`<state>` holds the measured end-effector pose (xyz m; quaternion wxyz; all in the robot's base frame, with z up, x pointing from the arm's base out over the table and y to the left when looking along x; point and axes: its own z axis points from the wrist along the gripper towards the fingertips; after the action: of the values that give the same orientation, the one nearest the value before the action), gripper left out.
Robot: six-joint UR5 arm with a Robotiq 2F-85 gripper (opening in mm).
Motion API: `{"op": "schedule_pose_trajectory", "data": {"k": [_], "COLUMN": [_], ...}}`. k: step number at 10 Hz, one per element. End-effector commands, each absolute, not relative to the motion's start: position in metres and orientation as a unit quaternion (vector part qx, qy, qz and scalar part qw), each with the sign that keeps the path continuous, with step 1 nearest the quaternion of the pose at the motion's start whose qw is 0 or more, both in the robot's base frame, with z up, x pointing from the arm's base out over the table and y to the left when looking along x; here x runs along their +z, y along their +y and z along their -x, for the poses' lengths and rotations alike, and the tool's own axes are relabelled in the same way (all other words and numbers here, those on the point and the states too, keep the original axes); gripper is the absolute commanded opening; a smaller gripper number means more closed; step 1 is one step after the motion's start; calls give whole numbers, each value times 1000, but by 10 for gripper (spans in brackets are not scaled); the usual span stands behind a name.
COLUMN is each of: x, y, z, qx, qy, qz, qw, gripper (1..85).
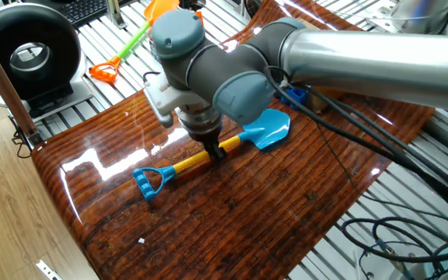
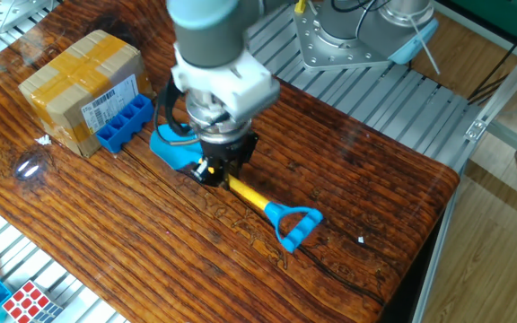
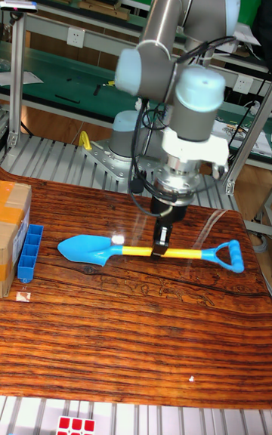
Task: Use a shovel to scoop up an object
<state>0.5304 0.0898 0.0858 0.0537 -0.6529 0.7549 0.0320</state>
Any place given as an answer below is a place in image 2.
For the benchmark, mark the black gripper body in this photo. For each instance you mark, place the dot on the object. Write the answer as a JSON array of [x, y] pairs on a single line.
[[229, 150]]

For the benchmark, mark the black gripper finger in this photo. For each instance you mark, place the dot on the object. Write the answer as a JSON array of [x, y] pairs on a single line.
[[205, 174], [233, 172]]

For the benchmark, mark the blue yellow toy shovel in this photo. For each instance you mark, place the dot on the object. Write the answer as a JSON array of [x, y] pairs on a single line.
[[249, 193]]

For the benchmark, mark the long blue building block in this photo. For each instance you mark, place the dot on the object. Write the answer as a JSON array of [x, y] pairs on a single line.
[[124, 125]]

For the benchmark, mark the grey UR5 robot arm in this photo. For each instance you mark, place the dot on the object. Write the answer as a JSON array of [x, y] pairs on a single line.
[[209, 40]]

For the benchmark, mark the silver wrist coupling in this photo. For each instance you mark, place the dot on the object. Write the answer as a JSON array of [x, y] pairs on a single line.
[[213, 123]]

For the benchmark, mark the wood grain table mat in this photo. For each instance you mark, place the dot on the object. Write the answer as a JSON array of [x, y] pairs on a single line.
[[151, 269]]

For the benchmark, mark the yellow plastic clip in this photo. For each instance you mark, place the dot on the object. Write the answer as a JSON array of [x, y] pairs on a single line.
[[300, 6]]

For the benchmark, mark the taped cardboard box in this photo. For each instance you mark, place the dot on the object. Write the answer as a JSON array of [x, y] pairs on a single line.
[[74, 76]]

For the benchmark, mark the clear tape piece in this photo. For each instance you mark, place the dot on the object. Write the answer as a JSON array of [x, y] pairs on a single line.
[[43, 140]]

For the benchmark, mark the Rubik's cube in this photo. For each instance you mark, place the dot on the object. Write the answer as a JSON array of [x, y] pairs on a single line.
[[32, 305]]

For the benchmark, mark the silver metal mounting plate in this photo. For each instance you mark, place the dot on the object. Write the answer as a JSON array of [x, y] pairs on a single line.
[[2, 11]]

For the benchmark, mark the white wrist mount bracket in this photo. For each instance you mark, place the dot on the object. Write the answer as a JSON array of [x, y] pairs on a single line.
[[231, 85]]

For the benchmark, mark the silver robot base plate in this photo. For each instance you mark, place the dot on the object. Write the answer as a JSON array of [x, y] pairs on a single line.
[[330, 51]]

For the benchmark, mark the aluminium frame beam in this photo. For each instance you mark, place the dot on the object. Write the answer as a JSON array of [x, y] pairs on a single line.
[[476, 130]]

